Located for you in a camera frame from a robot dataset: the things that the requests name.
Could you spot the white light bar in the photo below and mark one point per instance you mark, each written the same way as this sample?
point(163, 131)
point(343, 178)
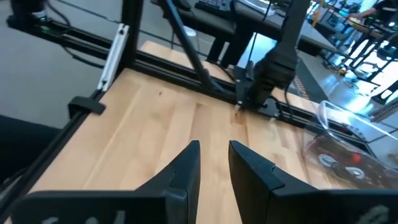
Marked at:
point(113, 59)

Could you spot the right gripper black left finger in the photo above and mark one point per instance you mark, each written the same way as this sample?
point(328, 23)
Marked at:
point(174, 199)

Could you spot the black hazard-striped floor mat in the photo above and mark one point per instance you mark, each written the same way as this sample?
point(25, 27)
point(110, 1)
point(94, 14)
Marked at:
point(314, 84)

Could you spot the black computer keyboard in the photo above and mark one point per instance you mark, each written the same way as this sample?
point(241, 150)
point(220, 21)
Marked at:
point(214, 6)

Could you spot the black metal workbench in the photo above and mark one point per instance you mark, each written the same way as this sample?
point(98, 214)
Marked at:
point(367, 46)

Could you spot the black frame clamp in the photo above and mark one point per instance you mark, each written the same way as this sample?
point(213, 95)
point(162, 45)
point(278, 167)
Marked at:
point(85, 105)

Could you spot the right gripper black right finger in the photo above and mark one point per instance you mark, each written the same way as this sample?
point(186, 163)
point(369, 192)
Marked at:
point(258, 193)

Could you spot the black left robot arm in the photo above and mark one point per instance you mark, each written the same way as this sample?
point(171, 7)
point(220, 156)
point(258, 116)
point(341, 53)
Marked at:
point(276, 68)

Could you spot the black box with green light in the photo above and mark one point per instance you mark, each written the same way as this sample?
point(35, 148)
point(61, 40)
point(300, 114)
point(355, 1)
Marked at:
point(25, 9)

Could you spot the clear plastic container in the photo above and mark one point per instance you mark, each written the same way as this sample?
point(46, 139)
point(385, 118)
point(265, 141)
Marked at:
point(335, 124)

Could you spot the person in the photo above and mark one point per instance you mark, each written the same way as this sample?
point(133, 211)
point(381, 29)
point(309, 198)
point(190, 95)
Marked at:
point(385, 4)

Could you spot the black office desk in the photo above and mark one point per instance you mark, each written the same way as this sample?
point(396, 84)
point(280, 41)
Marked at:
point(280, 18)

